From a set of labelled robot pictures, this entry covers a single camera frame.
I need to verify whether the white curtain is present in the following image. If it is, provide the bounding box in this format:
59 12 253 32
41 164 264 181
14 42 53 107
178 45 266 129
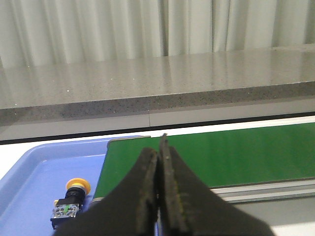
0 0 315 68

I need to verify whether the grey stone counter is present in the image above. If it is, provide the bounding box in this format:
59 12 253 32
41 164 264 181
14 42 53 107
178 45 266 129
0 44 315 141

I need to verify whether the aluminium conveyor frame rail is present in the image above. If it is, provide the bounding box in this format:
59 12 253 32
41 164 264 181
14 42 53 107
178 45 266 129
89 177 315 209

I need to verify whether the green conveyor belt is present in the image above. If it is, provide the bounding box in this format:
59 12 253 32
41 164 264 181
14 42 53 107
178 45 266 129
94 122 315 199

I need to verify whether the blue plastic tray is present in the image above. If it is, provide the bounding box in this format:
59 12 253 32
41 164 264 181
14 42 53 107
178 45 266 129
0 138 142 236

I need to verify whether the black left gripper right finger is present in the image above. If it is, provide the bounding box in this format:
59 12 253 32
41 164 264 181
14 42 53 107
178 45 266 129
158 134 274 236

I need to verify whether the yellow mushroom push button switch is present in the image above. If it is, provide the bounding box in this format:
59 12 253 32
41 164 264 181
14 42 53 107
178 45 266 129
50 178 91 230

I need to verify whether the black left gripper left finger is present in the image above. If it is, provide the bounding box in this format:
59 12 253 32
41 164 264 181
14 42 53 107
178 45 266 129
54 147 158 236

